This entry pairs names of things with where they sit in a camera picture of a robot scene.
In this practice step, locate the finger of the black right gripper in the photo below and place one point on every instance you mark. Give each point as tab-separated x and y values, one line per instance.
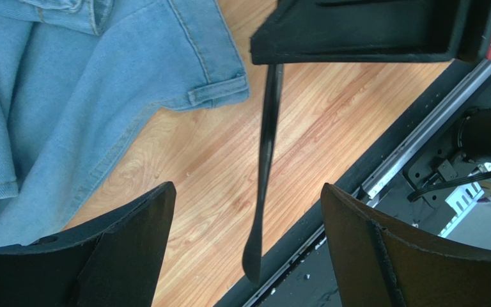
360	31

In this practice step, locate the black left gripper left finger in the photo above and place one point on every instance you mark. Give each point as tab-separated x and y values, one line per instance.
112	260

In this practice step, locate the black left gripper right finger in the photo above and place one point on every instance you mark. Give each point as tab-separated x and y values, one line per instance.
379	260

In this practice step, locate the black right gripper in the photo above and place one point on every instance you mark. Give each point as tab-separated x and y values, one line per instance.
476	40

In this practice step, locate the black plastic knife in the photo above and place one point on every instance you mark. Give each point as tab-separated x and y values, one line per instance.
252	255

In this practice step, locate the light blue denim jacket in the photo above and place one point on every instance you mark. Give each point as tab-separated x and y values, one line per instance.
78	82

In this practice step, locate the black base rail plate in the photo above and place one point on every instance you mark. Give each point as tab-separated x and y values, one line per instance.
409	155

